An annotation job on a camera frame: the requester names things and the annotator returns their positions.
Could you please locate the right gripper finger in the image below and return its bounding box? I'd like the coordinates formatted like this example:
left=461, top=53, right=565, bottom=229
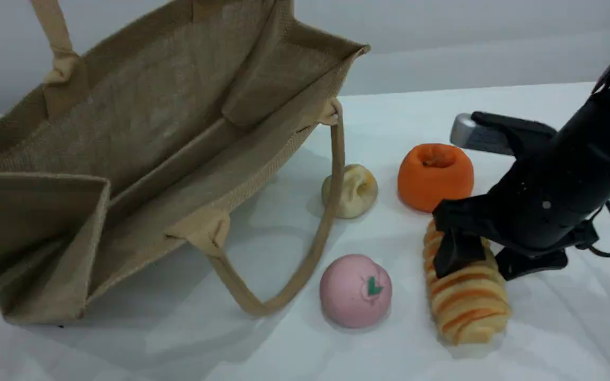
left=433, top=228, right=488, bottom=279
left=496, top=248, right=569, bottom=282

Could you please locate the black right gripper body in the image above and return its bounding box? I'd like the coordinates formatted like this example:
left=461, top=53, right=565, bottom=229
left=432, top=139, right=610, bottom=253

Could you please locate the long striped bread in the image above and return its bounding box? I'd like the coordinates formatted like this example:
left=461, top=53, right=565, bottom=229
left=423, top=220, right=513, bottom=346

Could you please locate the pale yellow egg yolk pastry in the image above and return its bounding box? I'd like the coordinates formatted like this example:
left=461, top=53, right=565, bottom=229
left=321, top=164, right=379, bottom=219

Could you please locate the brown jute tote bag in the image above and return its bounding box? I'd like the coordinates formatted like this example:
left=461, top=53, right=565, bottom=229
left=0, top=0, right=371, bottom=325

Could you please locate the orange persimmon shaped bun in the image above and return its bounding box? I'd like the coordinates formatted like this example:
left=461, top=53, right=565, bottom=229
left=397, top=143, right=475, bottom=213

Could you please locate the pink peach shaped bun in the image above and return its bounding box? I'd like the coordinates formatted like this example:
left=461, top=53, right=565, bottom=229
left=319, top=254, right=393, bottom=330

